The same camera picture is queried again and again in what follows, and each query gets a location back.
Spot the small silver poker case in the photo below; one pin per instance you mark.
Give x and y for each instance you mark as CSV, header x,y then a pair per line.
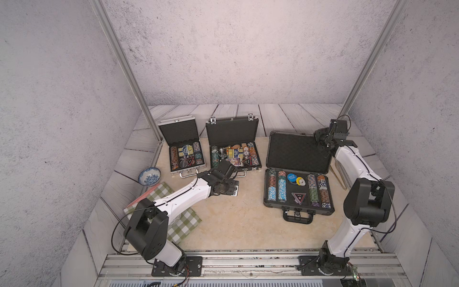
x,y
185,149

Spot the light blue chip row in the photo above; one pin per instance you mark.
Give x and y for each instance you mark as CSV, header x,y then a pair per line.
x,y
282,194
272,186

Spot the green checkered cloth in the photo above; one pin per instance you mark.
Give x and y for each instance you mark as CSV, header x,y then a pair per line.
x,y
182,225

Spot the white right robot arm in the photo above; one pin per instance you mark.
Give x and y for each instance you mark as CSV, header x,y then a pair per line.
x,y
368,203

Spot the clear triangular all-in button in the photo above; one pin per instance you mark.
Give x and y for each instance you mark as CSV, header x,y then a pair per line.
x,y
299,197

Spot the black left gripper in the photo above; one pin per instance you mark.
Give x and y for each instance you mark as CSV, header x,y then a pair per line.
x,y
234,186

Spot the medium black poker case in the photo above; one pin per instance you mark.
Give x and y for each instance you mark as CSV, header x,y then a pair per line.
x,y
233,140

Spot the large dark grey poker case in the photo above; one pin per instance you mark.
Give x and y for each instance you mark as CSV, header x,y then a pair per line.
x,y
306,166

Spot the blue white ceramic bowl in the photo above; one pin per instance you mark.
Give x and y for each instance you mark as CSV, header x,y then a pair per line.
x,y
149,176

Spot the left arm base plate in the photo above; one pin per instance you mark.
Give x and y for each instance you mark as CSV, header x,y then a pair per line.
x,y
186,266

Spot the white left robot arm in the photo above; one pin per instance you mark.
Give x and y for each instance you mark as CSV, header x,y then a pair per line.
x,y
149,222

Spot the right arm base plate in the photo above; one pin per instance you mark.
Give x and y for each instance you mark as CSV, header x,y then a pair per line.
x,y
329,266

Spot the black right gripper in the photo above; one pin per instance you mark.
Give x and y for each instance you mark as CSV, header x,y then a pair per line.
x,y
318,133

